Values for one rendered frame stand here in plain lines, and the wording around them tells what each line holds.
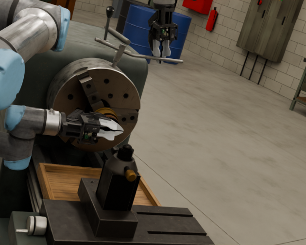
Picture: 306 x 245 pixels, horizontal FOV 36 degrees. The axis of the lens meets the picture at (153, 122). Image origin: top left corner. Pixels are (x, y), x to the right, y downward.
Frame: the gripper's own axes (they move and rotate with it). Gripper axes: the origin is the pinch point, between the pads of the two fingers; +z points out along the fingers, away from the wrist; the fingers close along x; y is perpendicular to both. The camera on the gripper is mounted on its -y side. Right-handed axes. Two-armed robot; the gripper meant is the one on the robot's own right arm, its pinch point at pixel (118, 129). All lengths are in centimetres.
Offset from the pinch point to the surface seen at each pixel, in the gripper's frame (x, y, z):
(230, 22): -22, -760, 465
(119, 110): 2.1, -12.6, 3.2
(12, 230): -16.7, 34.1, -32.5
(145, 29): -55, -605, 228
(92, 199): -6.0, 35.0, -15.1
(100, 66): 15.2, -16.6, -6.0
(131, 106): 3.3, -15.3, 8.2
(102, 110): 3.6, -5.9, -4.9
